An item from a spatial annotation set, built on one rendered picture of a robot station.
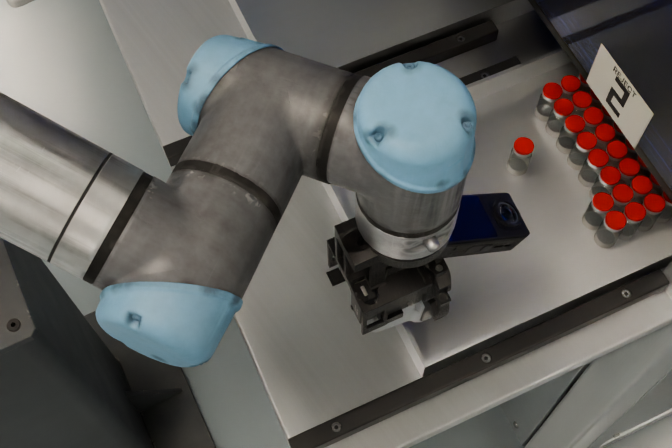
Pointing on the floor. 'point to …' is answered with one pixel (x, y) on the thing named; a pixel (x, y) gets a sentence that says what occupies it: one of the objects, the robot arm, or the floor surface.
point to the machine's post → (608, 389)
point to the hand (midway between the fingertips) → (413, 302)
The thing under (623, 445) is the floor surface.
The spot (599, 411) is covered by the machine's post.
